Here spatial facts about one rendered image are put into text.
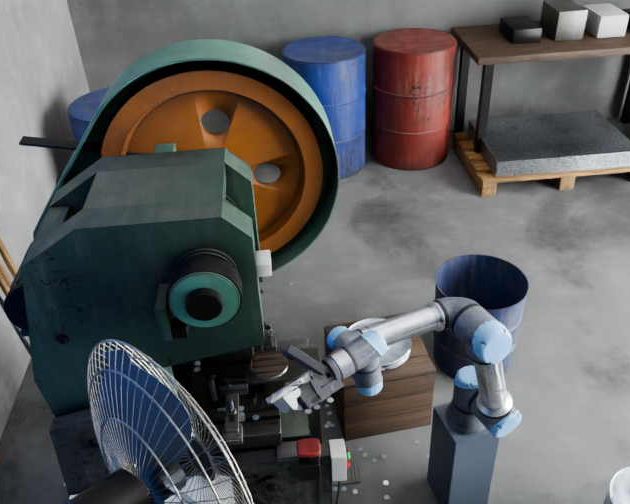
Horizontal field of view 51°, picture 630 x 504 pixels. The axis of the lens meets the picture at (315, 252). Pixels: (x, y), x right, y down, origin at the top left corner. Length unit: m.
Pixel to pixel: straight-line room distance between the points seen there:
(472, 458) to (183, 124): 1.56
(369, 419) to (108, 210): 1.62
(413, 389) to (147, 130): 1.53
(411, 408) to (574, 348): 1.01
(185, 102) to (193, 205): 0.50
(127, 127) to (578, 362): 2.41
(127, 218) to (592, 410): 2.33
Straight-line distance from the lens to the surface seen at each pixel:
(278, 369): 2.23
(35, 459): 3.27
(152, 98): 2.10
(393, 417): 2.98
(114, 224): 1.70
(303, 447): 2.04
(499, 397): 2.21
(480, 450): 2.57
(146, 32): 5.16
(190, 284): 1.63
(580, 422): 3.25
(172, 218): 1.68
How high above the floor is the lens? 2.36
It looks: 35 degrees down
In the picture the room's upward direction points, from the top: 3 degrees counter-clockwise
